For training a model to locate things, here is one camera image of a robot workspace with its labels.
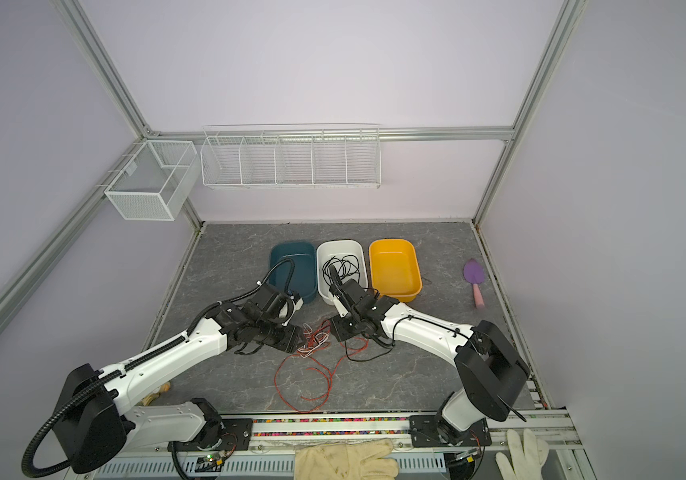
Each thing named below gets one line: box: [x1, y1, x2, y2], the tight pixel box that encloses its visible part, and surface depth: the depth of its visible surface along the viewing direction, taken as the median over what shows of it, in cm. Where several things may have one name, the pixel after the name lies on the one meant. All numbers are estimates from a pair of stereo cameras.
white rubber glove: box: [495, 429, 549, 480], surface depth 71 cm
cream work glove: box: [294, 439, 400, 480], surface depth 71 cm
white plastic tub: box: [316, 239, 368, 305], surface depth 108 cm
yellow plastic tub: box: [369, 239, 423, 303], surface depth 108 cm
